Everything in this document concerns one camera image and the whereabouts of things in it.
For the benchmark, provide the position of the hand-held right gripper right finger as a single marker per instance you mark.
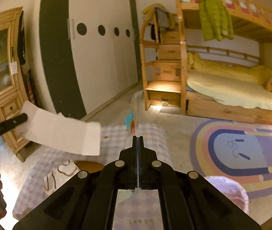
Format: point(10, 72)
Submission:
point(150, 172)

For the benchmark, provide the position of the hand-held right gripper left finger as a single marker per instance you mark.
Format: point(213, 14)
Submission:
point(126, 172)

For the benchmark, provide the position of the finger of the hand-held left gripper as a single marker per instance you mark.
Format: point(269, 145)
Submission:
point(9, 124)

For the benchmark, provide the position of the white paper sheet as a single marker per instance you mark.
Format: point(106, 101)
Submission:
point(59, 131)

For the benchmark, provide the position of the clear plastic wrapper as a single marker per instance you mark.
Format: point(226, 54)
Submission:
point(137, 110)

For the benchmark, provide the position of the pink trash bag bin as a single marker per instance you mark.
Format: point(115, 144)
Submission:
point(232, 191)

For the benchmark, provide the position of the wooden cabinet with glass door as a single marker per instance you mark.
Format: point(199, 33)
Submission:
point(6, 93)

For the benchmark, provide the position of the checked blanket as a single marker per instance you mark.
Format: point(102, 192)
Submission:
point(116, 134)

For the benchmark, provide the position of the white paper note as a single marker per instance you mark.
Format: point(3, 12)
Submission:
point(14, 68)

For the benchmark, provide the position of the wooden stair drawers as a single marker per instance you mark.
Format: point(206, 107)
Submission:
point(167, 88)

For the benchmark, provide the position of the colourful oval rug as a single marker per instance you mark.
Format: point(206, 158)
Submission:
point(241, 153)

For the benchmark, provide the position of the wooden bunk bed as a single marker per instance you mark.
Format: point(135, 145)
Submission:
point(224, 111)

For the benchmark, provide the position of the white wardrobe with round holes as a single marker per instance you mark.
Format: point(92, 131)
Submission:
point(97, 64)

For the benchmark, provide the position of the yellow bed sheet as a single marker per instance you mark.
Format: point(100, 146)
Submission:
point(232, 91)

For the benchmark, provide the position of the yellow duvet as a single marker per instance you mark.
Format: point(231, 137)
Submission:
point(227, 69)

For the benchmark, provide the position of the pile of clothes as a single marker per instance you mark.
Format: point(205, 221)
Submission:
point(160, 13)

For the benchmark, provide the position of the green puffer jacket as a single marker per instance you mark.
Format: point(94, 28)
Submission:
point(214, 19)

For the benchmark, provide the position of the pink white patterned bedding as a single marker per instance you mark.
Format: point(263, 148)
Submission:
point(251, 7)

